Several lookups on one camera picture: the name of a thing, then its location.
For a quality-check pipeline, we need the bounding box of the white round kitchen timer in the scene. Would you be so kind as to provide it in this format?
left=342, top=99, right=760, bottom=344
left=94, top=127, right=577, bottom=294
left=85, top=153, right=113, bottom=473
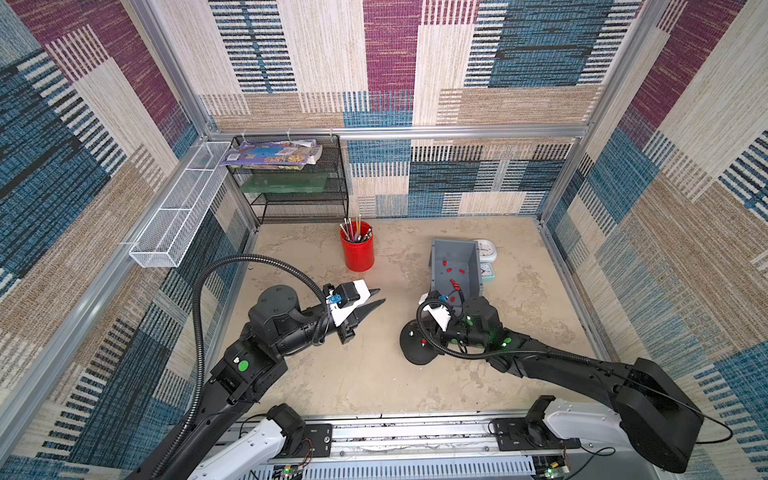
left=475, top=239, right=498, bottom=264

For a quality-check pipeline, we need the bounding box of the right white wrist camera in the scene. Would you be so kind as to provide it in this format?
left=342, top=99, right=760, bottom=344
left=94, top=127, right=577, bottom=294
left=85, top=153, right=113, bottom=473
left=420, top=293, right=452, bottom=332

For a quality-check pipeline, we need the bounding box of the white wire mesh basket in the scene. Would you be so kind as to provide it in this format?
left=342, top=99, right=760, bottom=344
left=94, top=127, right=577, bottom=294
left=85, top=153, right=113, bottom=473
left=130, top=142, right=229, bottom=268

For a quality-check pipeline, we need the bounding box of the right black corrugated cable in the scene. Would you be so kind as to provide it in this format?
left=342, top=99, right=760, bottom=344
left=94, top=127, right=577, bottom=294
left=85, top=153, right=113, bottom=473
left=415, top=291, right=734, bottom=446

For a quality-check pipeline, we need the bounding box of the grey plastic parts bin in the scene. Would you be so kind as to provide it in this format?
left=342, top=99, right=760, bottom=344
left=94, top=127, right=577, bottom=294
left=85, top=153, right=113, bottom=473
left=429, top=238, right=483, bottom=299

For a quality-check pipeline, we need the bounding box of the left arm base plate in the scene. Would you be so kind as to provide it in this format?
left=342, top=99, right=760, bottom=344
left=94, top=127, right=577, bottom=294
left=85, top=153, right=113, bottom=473
left=275, top=423, right=333, bottom=460

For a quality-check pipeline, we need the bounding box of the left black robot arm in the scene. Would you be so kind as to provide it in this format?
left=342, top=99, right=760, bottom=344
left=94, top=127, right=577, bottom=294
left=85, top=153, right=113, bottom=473
left=129, top=280, right=383, bottom=479

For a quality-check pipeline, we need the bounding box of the teal square clock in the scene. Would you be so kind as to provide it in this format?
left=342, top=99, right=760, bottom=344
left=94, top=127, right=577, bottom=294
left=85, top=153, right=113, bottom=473
left=480, top=262, right=496, bottom=284

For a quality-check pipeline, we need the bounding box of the black wire shelf rack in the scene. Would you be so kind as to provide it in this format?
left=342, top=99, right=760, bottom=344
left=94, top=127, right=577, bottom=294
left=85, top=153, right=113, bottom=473
left=225, top=133, right=350, bottom=225

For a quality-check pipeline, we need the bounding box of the left black corrugated cable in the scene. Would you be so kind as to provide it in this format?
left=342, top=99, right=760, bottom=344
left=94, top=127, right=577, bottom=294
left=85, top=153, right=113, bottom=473
left=149, top=254, right=330, bottom=469

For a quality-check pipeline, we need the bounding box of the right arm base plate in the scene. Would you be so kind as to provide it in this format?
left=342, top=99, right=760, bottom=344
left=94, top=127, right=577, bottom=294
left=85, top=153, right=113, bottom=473
left=489, top=417, right=581, bottom=452

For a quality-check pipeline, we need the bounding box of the red pen cup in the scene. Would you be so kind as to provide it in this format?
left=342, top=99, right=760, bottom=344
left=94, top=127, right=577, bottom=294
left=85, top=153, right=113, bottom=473
left=339, top=219, right=375, bottom=272

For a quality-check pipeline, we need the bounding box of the black corrugated cable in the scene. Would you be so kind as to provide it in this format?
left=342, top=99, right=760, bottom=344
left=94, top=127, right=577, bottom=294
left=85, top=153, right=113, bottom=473
left=415, top=291, right=734, bottom=446
left=149, top=254, right=330, bottom=469

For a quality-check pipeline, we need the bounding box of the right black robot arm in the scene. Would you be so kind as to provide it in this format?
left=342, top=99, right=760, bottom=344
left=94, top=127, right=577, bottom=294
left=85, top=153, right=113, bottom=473
left=424, top=296, right=703, bottom=473

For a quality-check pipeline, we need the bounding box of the black dome screw fixture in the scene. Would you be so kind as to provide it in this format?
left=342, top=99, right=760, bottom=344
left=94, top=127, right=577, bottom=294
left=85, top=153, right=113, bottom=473
left=399, top=320, right=438, bottom=366

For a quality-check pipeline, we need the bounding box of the colourful book on shelf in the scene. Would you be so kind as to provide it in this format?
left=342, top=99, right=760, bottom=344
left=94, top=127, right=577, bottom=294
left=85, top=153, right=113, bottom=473
left=220, top=139, right=323, bottom=170

